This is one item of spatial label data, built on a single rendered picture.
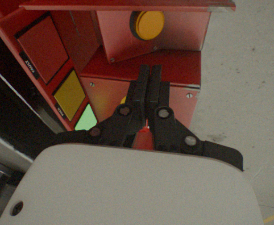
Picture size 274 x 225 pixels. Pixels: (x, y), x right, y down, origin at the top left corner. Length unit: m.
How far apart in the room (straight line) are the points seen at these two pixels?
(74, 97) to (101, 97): 0.04
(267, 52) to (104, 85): 1.02
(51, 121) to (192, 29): 0.26
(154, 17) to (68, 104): 0.15
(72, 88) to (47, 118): 0.11
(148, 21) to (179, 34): 0.05
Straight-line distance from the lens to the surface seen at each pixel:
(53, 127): 0.33
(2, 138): 0.27
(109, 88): 0.23
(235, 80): 1.24
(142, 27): 0.22
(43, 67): 0.18
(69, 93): 0.22
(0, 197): 0.46
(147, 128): 0.23
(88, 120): 0.27
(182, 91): 0.21
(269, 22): 1.08
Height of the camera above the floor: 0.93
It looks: 37 degrees down
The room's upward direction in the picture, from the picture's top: 163 degrees counter-clockwise
